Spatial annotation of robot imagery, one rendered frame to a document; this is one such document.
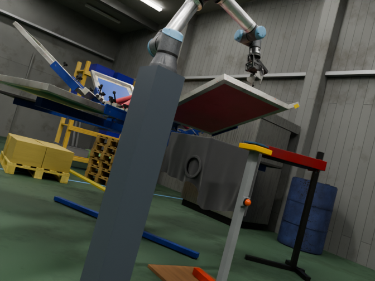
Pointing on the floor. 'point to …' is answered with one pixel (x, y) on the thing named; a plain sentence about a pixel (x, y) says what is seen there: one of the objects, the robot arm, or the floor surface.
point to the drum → (288, 216)
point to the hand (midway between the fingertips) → (256, 85)
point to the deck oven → (255, 221)
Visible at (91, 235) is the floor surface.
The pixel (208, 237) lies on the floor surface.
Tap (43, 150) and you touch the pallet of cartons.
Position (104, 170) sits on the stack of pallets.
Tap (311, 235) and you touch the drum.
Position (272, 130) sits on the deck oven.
